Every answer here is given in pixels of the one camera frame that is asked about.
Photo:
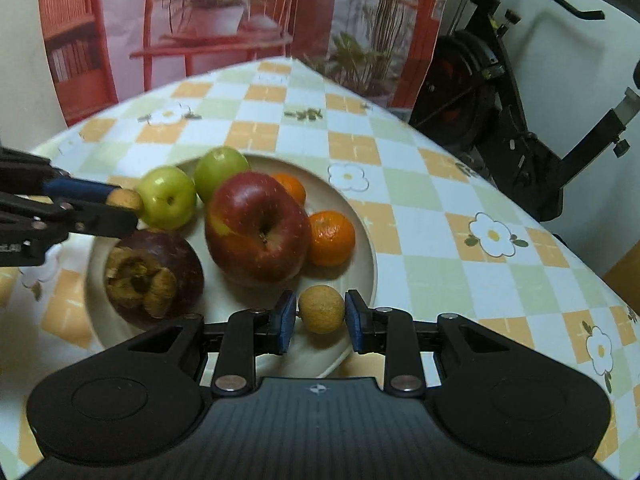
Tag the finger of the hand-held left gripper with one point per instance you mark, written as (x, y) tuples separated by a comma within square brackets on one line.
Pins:
[(90, 219), (75, 188)]

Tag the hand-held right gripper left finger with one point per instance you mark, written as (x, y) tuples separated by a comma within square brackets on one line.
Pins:
[(285, 322)]

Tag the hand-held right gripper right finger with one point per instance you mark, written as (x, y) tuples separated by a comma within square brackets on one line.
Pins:
[(355, 322)]

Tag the tan longan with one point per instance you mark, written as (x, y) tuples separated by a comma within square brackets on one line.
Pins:
[(127, 199), (322, 310)]

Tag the cream round plate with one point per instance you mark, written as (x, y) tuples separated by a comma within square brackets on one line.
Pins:
[(350, 270)]

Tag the green jujube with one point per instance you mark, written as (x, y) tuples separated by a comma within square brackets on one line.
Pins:
[(220, 170), (167, 197)]

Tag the dark purple mangosteen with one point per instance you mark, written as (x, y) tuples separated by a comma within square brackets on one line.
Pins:
[(165, 255)]

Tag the orange mandarin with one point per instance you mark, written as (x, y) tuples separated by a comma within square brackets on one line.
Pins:
[(331, 238), (292, 187)]

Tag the large red apple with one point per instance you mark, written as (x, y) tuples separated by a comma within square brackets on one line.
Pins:
[(257, 230)]

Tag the checked floral tablecloth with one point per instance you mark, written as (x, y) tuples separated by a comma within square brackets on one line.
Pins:
[(425, 210)]

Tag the black exercise bike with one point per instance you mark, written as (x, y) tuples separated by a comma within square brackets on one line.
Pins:
[(500, 135)]

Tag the printed backdrop cloth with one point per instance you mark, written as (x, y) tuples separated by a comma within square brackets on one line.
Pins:
[(310, 10)]

